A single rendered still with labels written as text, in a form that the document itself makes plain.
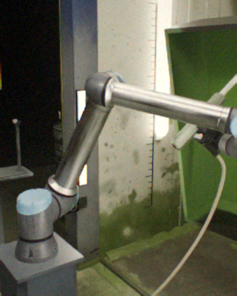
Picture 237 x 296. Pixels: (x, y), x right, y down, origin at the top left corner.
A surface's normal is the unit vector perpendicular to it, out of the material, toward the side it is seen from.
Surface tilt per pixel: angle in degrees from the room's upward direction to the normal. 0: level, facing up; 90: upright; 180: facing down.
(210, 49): 102
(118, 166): 90
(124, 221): 90
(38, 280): 90
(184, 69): 90
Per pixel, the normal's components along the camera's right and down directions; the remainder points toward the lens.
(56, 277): 0.58, 0.18
